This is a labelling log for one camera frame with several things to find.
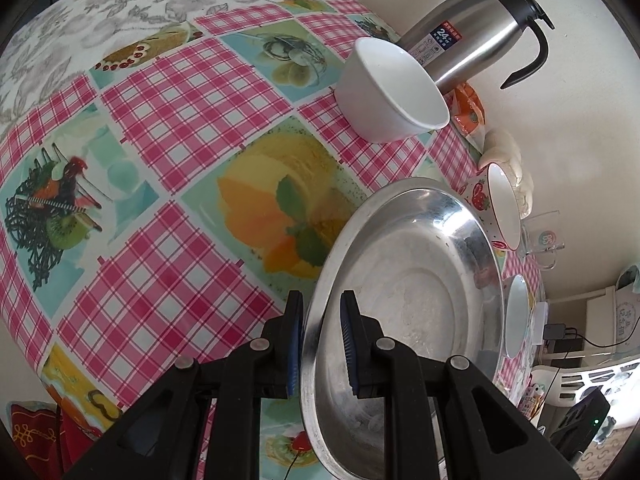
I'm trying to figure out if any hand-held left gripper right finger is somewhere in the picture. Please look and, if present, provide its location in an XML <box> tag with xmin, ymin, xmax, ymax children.
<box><xmin>340</xmin><ymin>290</ymin><xmax>583</xmax><ymax>480</ymax></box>

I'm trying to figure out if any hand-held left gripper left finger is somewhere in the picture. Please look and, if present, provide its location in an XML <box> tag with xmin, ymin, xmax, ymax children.
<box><xmin>62</xmin><ymin>290</ymin><xmax>306</xmax><ymax>480</ymax></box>

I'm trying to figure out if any large steel basin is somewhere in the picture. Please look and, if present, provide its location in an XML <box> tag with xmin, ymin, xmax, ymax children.
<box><xmin>300</xmin><ymin>177</ymin><xmax>505</xmax><ymax>480</ymax></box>

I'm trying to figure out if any large white bowl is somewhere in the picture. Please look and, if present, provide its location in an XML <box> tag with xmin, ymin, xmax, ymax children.
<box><xmin>334</xmin><ymin>36</ymin><xmax>451</xmax><ymax>144</ymax></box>

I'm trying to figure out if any small white bowl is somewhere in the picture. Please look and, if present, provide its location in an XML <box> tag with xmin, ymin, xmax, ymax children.
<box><xmin>501</xmin><ymin>274</ymin><xmax>532</xmax><ymax>360</ymax></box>

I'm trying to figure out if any white power bank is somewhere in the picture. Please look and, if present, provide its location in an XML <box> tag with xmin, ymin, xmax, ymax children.
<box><xmin>530</xmin><ymin>302</ymin><xmax>548</xmax><ymax>343</ymax></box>

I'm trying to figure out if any small colourful toy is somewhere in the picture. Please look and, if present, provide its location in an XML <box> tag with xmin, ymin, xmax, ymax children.
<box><xmin>520</xmin><ymin>385</ymin><xmax>546</xmax><ymax>421</ymax></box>

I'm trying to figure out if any black charger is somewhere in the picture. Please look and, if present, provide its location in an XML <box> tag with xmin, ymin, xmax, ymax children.
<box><xmin>544</xmin><ymin>324</ymin><xmax>583</xmax><ymax>353</ymax></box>

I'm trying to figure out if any strawberry print bowl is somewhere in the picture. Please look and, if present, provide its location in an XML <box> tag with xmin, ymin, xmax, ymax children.
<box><xmin>459</xmin><ymin>162</ymin><xmax>523</xmax><ymax>252</ymax></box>

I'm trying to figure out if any white plastic rack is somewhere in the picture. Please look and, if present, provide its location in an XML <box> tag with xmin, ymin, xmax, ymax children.
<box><xmin>530</xmin><ymin>360</ymin><xmax>626</xmax><ymax>431</ymax></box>

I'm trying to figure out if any clear glass mug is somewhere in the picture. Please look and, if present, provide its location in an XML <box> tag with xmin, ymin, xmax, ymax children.
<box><xmin>520</xmin><ymin>209</ymin><xmax>566</xmax><ymax>270</ymax></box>

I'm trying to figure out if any black box device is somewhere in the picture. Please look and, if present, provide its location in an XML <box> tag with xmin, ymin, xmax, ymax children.
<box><xmin>550</xmin><ymin>387</ymin><xmax>613</xmax><ymax>466</ymax></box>

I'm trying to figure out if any bag of white steamed buns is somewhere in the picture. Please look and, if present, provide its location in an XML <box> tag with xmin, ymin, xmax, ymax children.
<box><xmin>479</xmin><ymin>129</ymin><xmax>535</xmax><ymax>220</ymax></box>

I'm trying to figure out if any white shelf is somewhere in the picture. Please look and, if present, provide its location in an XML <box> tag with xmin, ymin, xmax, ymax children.
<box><xmin>545</xmin><ymin>285</ymin><xmax>621</xmax><ymax>361</ymax></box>

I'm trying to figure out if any pink checked fruit tablecloth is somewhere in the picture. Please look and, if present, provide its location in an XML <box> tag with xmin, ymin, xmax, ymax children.
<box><xmin>0</xmin><ymin>0</ymin><xmax>548</xmax><ymax>480</ymax></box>

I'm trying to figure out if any orange snack packet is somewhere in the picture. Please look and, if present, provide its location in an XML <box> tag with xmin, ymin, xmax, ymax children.
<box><xmin>450</xmin><ymin>82</ymin><xmax>487</xmax><ymax>153</ymax></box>

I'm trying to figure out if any red patterned cushion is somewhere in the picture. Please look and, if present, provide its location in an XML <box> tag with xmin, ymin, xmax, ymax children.
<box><xmin>7</xmin><ymin>400</ymin><xmax>66</xmax><ymax>480</ymax></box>

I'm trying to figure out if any printed cloth bag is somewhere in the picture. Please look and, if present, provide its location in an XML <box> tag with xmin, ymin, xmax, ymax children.
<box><xmin>612</xmin><ymin>267</ymin><xmax>640</xmax><ymax>346</ymax></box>

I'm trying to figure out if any stainless steel thermos jug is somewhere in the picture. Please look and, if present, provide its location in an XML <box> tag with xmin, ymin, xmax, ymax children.
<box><xmin>397</xmin><ymin>0</ymin><xmax>556</xmax><ymax>93</ymax></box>

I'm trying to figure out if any grey floral tablecloth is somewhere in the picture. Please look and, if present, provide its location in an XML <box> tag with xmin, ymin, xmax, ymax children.
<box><xmin>0</xmin><ymin>0</ymin><xmax>351</xmax><ymax>126</ymax></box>

